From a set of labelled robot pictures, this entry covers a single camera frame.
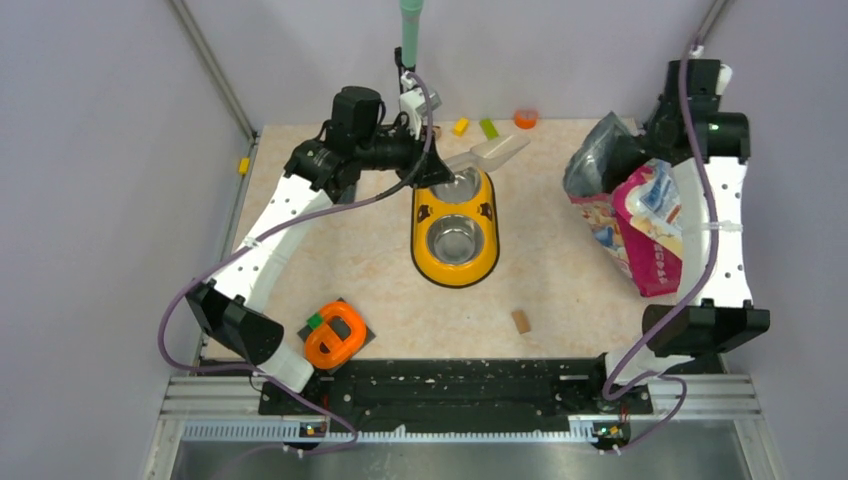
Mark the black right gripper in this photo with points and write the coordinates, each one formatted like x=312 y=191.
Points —
x=626 y=154

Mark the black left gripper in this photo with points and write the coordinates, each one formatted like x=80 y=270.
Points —
x=424 y=166

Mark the clear plastic scoop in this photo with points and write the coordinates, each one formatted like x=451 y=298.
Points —
x=490 y=155

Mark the pink blue pet food bag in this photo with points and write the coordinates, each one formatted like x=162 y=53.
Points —
x=638 y=222

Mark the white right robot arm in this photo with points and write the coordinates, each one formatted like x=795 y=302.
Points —
x=708 y=151

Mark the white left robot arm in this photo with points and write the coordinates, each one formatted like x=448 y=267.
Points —
x=229 y=303

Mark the yellow double pet bowl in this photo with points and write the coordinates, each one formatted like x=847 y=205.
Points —
x=454 y=230

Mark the yellow toy block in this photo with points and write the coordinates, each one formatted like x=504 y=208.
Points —
x=460 y=127

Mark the green lego brick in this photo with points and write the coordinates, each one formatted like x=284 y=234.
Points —
x=489 y=129

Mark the orange tape roll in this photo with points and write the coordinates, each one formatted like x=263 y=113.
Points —
x=525 y=118

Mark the black tripod stand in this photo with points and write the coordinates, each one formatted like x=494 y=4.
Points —
x=401 y=69

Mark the green microphone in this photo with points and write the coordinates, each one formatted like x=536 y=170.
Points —
x=410 y=24

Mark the wooden block near bag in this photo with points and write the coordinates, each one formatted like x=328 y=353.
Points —
x=521 y=321

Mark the small green block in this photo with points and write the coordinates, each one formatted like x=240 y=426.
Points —
x=315 y=321

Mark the yellow block on frame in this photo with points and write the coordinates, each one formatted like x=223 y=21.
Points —
x=244 y=166

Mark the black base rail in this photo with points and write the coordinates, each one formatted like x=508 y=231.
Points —
x=469 y=395

